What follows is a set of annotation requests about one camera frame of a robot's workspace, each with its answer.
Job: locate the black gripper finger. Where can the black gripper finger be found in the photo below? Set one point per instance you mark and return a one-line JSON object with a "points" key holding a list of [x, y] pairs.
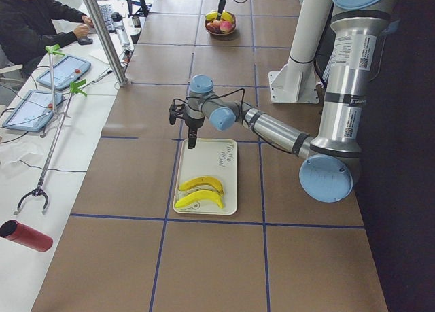
{"points": [[190, 141], [194, 141], [223, 2], [219, 10]]}

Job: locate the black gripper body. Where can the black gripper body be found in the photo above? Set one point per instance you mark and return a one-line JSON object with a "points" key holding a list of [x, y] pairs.
{"points": [[194, 123]]}

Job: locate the yellow banana front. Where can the yellow banana front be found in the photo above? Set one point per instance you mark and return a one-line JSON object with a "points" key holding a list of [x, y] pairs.
{"points": [[203, 181]]}

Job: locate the yellow banana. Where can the yellow banana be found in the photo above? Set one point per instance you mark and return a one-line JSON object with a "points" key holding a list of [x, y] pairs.
{"points": [[226, 16], [203, 181]]}

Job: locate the brown wicker basket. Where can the brown wicker basket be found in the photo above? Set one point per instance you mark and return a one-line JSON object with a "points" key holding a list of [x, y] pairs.
{"points": [[223, 34]]}

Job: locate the dark red mango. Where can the dark red mango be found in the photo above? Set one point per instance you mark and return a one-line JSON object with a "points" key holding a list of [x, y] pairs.
{"points": [[212, 28]]}

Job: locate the white bear print tray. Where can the white bear print tray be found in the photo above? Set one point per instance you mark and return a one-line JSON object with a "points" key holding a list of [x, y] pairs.
{"points": [[210, 157]]}

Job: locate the small metal cup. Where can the small metal cup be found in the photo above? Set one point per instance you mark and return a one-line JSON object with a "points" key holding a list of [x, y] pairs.
{"points": [[136, 21]]}

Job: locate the clear water bottle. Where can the clear water bottle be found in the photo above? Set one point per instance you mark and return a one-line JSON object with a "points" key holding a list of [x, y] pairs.
{"points": [[118, 25]]}

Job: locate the teach pendant far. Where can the teach pendant far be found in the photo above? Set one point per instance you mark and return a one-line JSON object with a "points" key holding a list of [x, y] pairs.
{"points": [[69, 69]]}

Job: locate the teach pendant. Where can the teach pendant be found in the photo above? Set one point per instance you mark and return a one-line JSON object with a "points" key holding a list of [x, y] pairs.
{"points": [[33, 113], [69, 69]]}

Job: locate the teach pendant near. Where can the teach pendant near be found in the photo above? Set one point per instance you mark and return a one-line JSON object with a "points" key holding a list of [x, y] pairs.
{"points": [[33, 113]]}

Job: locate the seated person in black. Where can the seated person in black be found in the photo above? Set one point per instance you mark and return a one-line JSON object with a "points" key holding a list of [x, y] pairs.
{"points": [[29, 26]]}

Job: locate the red cylinder bottle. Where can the red cylinder bottle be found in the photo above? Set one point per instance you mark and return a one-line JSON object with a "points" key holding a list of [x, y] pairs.
{"points": [[17, 232]]}

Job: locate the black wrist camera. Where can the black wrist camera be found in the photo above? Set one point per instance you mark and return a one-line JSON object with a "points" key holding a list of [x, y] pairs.
{"points": [[176, 110]]}

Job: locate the aluminium frame post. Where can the aluminium frame post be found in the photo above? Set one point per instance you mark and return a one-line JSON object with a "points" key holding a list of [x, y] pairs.
{"points": [[106, 42]]}

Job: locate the green handled reacher grabber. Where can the green handled reacher grabber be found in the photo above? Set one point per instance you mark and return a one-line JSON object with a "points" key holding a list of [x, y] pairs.
{"points": [[75, 88]]}

